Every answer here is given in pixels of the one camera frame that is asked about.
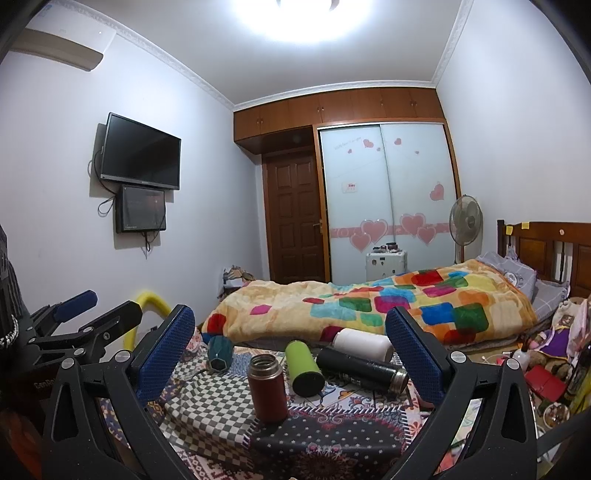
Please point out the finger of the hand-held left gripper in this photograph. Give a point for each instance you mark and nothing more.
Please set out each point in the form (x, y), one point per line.
(76, 300)
(115, 318)

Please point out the printed fabric bag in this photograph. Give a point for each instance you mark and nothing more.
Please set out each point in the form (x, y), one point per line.
(575, 323)

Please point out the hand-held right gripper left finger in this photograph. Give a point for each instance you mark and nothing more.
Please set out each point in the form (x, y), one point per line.
(166, 350)

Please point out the standing electric fan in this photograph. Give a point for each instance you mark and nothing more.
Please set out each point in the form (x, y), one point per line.
(466, 217)

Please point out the small white cabinet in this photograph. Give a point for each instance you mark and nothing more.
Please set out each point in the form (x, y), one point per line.
(385, 265)

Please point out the grey checkered cloth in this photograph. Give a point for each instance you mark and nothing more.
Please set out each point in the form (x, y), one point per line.
(207, 406)

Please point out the red flask cup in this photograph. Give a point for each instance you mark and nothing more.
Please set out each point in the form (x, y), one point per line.
(268, 392)

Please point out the brown wooden door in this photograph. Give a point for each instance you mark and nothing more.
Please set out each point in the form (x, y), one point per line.
(291, 217)

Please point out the grey plaid pillow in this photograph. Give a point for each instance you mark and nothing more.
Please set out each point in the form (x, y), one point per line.
(508, 272)

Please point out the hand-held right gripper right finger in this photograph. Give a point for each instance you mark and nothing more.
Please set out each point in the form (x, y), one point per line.
(413, 355)

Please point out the dark dotted cloth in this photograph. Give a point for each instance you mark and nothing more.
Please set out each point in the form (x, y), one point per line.
(332, 438)

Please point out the black flask cup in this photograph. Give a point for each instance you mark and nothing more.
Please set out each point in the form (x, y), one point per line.
(360, 367)

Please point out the white plastic bottle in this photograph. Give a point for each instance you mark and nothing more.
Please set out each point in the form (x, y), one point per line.
(521, 359)

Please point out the yellow foam tube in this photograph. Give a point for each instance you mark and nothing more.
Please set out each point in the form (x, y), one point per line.
(152, 297)

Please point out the red box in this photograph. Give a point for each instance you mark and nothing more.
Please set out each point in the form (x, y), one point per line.
(547, 383)

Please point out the round ceiling light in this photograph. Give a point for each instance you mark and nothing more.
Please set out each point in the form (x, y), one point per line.
(304, 18)

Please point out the patterned floral mat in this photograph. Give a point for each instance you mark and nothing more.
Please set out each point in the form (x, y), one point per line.
(355, 399)

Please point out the pile of clothes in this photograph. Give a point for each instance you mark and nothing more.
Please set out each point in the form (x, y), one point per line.
(238, 279)

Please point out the green bottle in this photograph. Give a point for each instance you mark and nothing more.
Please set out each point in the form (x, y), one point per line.
(302, 364)

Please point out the colourful patchwork blanket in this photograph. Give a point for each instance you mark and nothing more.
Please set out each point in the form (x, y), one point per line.
(369, 300)

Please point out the white air conditioner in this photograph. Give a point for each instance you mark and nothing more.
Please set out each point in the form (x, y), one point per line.
(60, 46)

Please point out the wooden bed headboard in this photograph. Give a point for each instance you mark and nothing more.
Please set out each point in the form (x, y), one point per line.
(540, 244)

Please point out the wall-mounted black television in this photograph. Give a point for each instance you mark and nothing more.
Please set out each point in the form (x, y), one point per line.
(138, 152)

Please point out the wooden wardrobe with heart stickers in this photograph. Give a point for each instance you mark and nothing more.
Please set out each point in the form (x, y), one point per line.
(383, 184)

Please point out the small black wall monitor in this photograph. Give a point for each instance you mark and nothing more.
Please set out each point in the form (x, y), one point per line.
(141, 207)

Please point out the teal faceted cup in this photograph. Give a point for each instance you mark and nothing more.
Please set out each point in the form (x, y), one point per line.
(220, 353)

